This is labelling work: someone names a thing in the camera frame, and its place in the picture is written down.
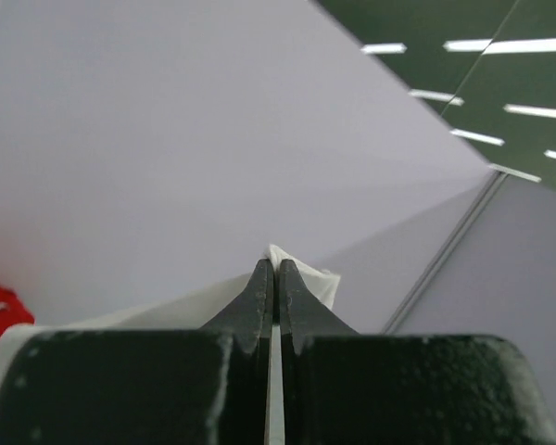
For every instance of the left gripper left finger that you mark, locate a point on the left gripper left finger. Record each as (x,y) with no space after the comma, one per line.
(174,386)

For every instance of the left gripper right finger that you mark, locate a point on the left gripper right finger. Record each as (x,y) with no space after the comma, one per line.
(343,387)

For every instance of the right corner aluminium post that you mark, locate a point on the right corner aluminium post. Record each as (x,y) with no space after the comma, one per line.
(484,196)

